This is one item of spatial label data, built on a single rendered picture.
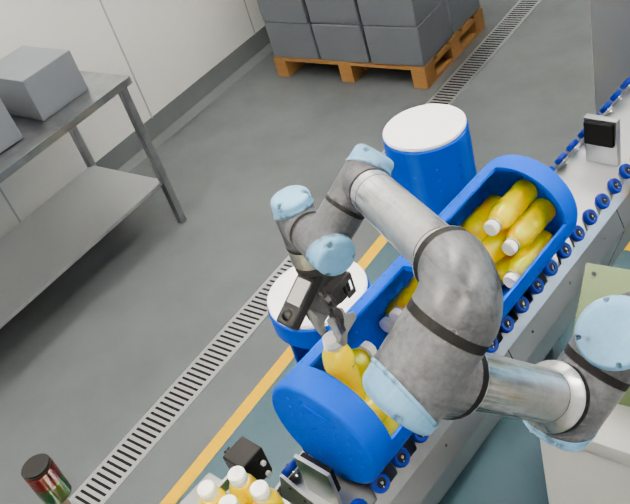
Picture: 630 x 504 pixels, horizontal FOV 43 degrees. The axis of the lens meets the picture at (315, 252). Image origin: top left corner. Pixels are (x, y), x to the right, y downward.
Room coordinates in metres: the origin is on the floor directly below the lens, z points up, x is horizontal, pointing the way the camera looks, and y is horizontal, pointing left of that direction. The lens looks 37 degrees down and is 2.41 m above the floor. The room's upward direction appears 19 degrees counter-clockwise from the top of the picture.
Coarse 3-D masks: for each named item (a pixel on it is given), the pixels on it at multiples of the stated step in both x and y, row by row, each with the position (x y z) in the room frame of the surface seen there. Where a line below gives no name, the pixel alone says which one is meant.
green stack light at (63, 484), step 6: (60, 480) 1.13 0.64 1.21; (66, 480) 1.15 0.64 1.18; (54, 486) 1.12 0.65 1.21; (60, 486) 1.12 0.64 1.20; (66, 486) 1.13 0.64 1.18; (48, 492) 1.11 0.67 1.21; (54, 492) 1.11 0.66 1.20; (60, 492) 1.12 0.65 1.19; (66, 492) 1.12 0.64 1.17; (42, 498) 1.11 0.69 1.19; (48, 498) 1.11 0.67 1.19; (54, 498) 1.11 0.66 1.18; (60, 498) 1.11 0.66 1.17; (66, 498) 1.12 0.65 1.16
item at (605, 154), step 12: (588, 120) 1.93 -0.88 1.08; (600, 120) 1.90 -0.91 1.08; (612, 120) 1.88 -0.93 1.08; (588, 132) 1.91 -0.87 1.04; (600, 132) 1.88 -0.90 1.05; (612, 132) 1.86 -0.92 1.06; (588, 144) 1.93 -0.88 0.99; (600, 144) 1.89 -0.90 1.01; (612, 144) 1.86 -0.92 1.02; (588, 156) 1.93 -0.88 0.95; (600, 156) 1.90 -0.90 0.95; (612, 156) 1.87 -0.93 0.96
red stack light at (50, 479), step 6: (54, 462) 1.16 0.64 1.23; (54, 468) 1.14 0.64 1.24; (48, 474) 1.12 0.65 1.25; (54, 474) 1.13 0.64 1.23; (60, 474) 1.14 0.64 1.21; (36, 480) 1.11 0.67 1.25; (42, 480) 1.11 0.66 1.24; (48, 480) 1.11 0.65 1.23; (54, 480) 1.12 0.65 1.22; (30, 486) 1.12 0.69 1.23; (36, 486) 1.11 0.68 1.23; (42, 486) 1.11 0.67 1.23; (48, 486) 1.11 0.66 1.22; (36, 492) 1.11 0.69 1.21; (42, 492) 1.11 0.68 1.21
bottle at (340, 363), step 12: (324, 348) 1.17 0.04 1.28; (348, 348) 1.17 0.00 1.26; (324, 360) 1.16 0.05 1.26; (336, 360) 1.14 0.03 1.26; (348, 360) 1.15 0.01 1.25; (336, 372) 1.14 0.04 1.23; (348, 372) 1.14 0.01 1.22; (348, 384) 1.14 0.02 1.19; (360, 384) 1.15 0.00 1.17; (360, 396) 1.14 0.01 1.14
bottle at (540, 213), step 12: (540, 204) 1.58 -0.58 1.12; (552, 204) 1.57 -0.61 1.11; (528, 216) 1.54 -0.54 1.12; (540, 216) 1.54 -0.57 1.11; (552, 216) 1.56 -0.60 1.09; (516, 228) 1.52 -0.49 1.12; (528, 228) 1.51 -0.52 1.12; (540, 228) 1.52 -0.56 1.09; (516, 240) 1.49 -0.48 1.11; (528, 240) 1.49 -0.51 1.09
